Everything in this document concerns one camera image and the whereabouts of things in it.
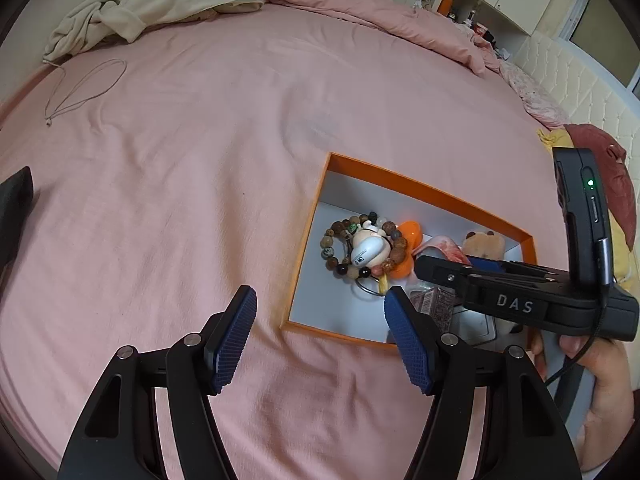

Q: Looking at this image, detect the black cable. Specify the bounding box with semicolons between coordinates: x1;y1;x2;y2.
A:
544;240;613;388

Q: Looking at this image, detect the grey small box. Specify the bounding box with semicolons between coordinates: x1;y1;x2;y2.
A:
447;310;501;346

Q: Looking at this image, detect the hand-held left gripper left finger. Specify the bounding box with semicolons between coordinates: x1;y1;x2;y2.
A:
57;285;258;480

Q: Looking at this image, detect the wooden bead bracelet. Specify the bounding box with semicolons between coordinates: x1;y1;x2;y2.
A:
320;212;408;281

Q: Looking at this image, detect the pink printed packet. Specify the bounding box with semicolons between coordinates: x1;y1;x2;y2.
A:
414;235;473;266

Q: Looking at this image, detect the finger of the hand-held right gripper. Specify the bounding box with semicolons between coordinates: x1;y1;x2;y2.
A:
467;256;571;281
413;254;476;293

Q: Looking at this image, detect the orange contact lens case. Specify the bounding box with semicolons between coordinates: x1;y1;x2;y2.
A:
382;220;426;281

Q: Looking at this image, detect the brown patterned packet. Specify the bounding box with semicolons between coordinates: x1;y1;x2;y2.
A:
406;282;458;333

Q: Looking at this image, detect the thin brown cord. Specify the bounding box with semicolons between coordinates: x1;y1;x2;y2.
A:
44;58;128;128

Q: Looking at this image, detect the beige plush toy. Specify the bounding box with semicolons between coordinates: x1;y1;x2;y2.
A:
460;230;507;261

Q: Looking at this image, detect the dark cloth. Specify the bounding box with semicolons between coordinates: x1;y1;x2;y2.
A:
0;166;35;281

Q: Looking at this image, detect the cream padded headboard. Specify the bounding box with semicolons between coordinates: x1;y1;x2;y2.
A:
515;32;640;161

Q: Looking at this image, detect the person's right hand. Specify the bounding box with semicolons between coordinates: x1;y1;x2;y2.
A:
530;332;636;471

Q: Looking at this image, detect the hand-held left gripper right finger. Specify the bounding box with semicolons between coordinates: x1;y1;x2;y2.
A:
384;286;583;480

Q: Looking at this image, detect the pink bed sheet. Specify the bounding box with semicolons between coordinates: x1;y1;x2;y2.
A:
0;0;601;480

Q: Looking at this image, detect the maroon pillow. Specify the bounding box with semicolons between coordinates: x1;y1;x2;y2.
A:
565;123;635;253

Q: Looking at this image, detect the orange cardboard box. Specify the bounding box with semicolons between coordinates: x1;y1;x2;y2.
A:
279;151;538;352

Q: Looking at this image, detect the pink floral pillow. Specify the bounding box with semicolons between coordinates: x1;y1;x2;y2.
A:
497;60;568;131

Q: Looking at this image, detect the white-haired figure keychain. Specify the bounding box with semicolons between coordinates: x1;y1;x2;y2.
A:
347;220;396;298

